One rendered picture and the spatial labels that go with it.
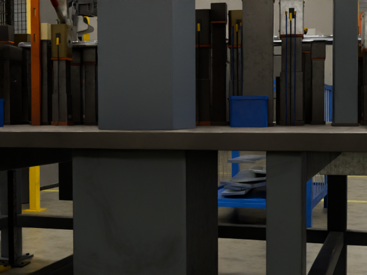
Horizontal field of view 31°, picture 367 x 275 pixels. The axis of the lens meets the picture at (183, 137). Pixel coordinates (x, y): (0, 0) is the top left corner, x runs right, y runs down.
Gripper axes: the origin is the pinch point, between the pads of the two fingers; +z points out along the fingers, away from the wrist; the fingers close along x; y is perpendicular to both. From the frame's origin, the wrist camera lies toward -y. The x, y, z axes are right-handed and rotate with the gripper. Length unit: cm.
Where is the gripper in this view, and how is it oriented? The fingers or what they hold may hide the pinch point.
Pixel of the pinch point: (77, 38)
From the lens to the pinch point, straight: 252.2
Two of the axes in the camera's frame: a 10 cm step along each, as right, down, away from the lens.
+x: 1.7, -0.4, 9.8
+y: 9.9, 0.2, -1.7
